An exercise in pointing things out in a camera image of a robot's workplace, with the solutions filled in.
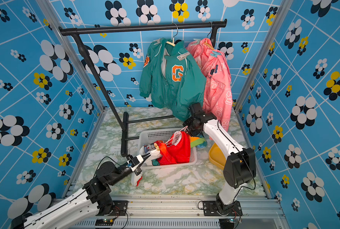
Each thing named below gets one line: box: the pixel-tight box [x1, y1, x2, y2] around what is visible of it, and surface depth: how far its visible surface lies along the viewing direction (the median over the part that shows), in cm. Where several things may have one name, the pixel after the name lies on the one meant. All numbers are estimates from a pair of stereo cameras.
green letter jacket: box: [139, 38, 207, 122], surface depth 74 cm
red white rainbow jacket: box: [157, 131, 192, 166], surface depth 83 cm
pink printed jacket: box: [186, 38, 234, 132], surface depth 66 cm
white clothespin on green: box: [176, 52, 191, 61], surface depth 61 cm
